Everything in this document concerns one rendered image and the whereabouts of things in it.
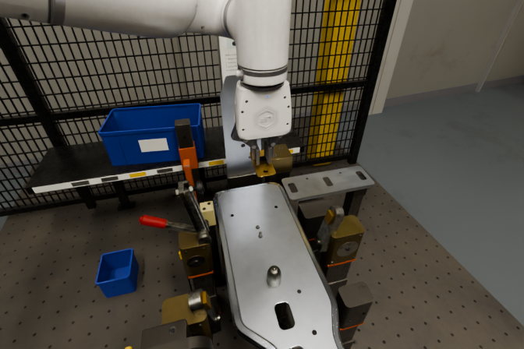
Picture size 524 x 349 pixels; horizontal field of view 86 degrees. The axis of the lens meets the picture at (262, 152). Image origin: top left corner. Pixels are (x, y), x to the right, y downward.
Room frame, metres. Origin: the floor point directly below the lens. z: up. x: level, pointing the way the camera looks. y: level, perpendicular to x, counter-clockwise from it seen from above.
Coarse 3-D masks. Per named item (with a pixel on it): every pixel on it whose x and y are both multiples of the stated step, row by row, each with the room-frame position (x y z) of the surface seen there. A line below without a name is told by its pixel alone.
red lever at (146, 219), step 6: (144, 216) 0.41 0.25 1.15; (150, 216) 0.41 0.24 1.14; (144, 222) 0.40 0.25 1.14; (150, 222) 0.40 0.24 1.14; (156, 222) 0.40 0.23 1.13; (162, 222) 0.41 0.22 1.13; (168, 222) 0.42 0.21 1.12; (174, 222) 0.42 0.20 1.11; (162, 228) 0.40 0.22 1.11; (168, 228) 0.41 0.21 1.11; (174, 228) 0.41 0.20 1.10; (180, 228) 0.41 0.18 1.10; (186, 228) 0.42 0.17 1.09; (192, 228) 0.42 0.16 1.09
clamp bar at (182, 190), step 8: (184, 184) 0.44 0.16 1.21; (200, 184) 0.43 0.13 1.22; (176, 192) 0.42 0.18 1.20; (184, 192) 0.41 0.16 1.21; (192, 192) 0.42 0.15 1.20; (200, 192) 0.42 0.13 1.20; (184, 200) 0.41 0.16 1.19; (192, 200) 0.41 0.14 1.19; (192, 208) 0.41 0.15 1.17; (192, 216) 0.41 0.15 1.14; (200, 216) 0.44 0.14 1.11; (200, 224) 0.42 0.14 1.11; (200, 232) 0.42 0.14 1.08
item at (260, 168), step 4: (260, 152) 0.50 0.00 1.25; (260, 156) 0.48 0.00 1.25; (264, 156) 0.47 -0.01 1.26; (252, 160) 0.47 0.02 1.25; (260, 160) 0.46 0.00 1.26; (264, 160) 0.46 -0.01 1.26; (260, 164) 0.45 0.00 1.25; (264, 164) 0.45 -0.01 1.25; (268, 164) 0.45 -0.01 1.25; (272, 164) 0.45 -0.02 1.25; (256, 168) 0.44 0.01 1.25; (260, 168) 0.44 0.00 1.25; (264, 168) 0.44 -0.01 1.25; (268, 168) 0.44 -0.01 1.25; (272, 168) 0.44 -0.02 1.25; (256, 172) 0.43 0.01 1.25; (260, 172) 0.43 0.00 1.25; (264, 172) 0.43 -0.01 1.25; (268, 172) 0.43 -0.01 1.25; (272, 172) 0.43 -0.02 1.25; (260, 176) 0.42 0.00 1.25
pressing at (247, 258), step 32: (224, 192) 0.63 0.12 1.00; (256, 192) 0.63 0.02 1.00; (224, 224) 0.51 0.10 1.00; (256, 224) 0.51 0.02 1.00; (288, 224) 0.51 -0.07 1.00; (224, 256) 0.41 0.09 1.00; (256, 256) 0.41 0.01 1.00; (288, 256) 0.41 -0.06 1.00; (256, 288) 0.33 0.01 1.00; (288, 288) 0.33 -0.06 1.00; (320, 288) 0.33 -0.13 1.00; (256, 320) 0.26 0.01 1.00; (320, 320) 0.26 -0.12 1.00
